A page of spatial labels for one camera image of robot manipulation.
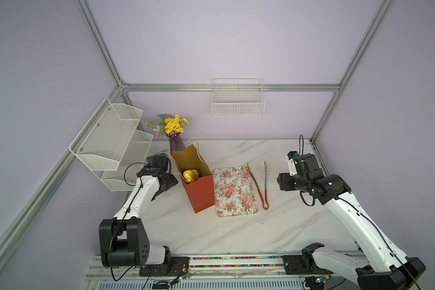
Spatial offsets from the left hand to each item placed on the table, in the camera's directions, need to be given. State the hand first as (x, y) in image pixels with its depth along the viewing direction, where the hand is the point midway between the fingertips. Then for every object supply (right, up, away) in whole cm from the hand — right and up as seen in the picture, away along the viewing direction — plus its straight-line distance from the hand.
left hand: (164, 189), depth 86 cm
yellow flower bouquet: (+2, +32, +3) cm, 32 cm away
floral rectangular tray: (+35, -4, +10) cm, 36 cm away
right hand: (+55, +5, -10) cm, 56 cm away
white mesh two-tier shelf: (-25, +22, -1) cm, 33 cm away
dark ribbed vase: (+1, +24, +19) cm, 30 cm away
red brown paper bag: (+18, -1, -2) cm, 18 cm away
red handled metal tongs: (+49, -6, +7) cm, 50 cm away
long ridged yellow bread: (+14, +8, -9) cm, 19 cm away
